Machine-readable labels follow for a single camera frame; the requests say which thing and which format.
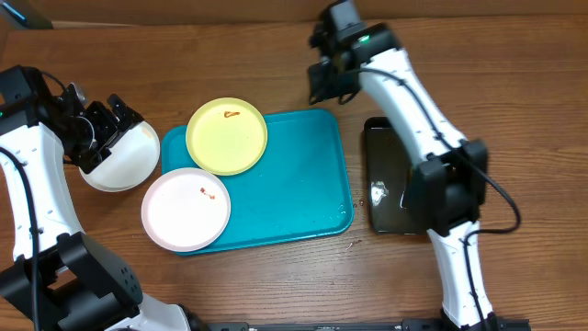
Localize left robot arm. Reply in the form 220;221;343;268
1;65;205;331

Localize white plate with red stain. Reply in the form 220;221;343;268
141;168;232;253

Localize black water tray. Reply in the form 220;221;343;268
364;117;425;235

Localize yellow-green plate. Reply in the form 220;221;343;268
186;97;268;176

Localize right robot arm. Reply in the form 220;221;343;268
308;1;530;330

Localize white plate with orange stain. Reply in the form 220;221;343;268
79;121;160;192

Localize dark corner object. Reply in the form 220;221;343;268
1;0;53;29

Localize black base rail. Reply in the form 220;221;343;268
208;316;532;331

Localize teal plastic tray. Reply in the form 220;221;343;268
161;109;354;255

